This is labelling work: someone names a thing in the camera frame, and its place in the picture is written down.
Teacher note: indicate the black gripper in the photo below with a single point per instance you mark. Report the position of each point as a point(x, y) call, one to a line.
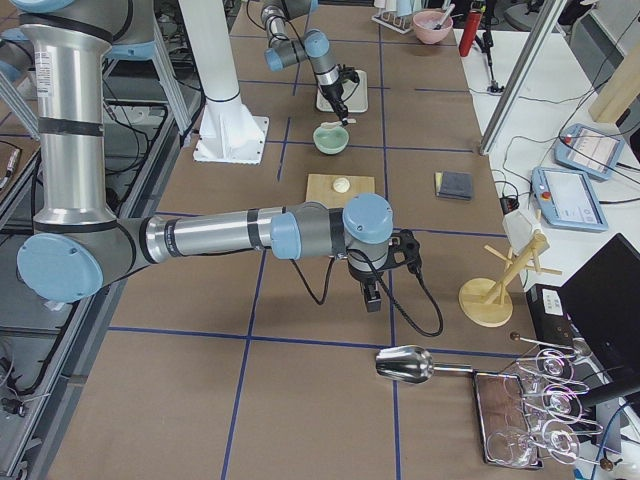
point(364, 275)
point(332, 93)

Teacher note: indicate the green ceramic bowl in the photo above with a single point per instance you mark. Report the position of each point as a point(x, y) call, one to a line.
point(330, 141)

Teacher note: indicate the pink bowl with ice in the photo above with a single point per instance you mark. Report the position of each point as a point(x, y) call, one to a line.
point(428, 27)

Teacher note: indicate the cream bear tray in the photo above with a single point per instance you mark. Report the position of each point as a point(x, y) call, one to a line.
point(355, 96)

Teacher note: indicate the bamboo cutting board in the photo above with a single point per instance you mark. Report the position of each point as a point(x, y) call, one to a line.
point(319, 189)

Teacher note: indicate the steel scoop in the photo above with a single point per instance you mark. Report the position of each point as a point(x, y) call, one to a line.
point(414, 364)

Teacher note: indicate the wooden mug tree stand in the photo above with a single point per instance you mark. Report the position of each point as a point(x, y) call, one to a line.
point(485, 301)

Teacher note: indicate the steel muddler black tip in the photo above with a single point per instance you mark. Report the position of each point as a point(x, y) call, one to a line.
point(445, 15)

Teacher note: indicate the red bottle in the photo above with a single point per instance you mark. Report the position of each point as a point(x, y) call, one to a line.
point(469, 32)

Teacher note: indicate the black selfie stick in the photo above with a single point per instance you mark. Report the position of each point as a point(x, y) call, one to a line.
point(485, 43)

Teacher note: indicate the near teach pendant tablet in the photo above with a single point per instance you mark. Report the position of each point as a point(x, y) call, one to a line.
point(567, 199)

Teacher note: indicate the teach pendant tablet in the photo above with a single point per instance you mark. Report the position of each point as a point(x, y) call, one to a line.
point(594, 152)
point(567, 199)

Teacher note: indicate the black laptop monitor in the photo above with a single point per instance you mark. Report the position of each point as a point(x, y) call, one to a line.
point(602, 300)

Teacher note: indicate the far teach pendant tablet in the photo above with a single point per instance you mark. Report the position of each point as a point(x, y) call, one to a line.
point(594, 152)

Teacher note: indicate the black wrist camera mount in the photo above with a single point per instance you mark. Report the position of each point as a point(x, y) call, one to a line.
point(404, 250)

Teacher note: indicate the white wire cup rack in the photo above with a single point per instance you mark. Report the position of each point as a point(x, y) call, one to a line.
point(396, 14)

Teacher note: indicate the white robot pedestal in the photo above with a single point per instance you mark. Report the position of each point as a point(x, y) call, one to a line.
point(228, 132)

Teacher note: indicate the aluminium frame post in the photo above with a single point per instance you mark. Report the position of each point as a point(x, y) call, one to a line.
point(541, 17)

